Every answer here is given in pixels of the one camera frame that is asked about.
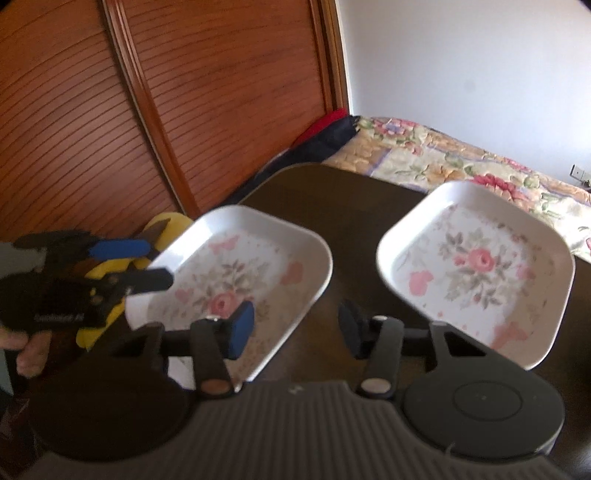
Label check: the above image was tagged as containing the red cloth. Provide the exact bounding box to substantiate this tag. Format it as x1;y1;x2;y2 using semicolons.
295;108;350;146

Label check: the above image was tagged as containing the dark blue cloth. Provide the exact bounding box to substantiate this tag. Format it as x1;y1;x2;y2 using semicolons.
226;115;360;207

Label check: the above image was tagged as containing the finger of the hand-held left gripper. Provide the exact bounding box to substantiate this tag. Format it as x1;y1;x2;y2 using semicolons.
88;220;171;261
92;267;176;302

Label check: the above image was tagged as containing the yellow object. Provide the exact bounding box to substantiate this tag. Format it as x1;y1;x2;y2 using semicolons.
75;212;195;350

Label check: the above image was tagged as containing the wooden louvred wardrobe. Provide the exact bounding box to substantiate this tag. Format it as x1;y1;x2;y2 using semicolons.
0;0;352;241

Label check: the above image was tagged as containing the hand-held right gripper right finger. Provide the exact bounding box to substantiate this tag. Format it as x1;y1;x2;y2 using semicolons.
337;299;490;400

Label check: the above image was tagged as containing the white floral square plate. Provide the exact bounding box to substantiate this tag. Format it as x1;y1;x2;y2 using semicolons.
124;205;334;383
376;181;576;372

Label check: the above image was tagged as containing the person's left hand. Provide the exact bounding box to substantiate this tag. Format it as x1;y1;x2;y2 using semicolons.
0;329;55;380

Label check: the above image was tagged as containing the floral bed quilt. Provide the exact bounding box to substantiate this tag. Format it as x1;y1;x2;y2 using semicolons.
321;115;591;265

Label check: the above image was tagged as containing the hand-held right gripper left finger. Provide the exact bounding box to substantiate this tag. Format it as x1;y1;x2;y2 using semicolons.
111;300;257;398

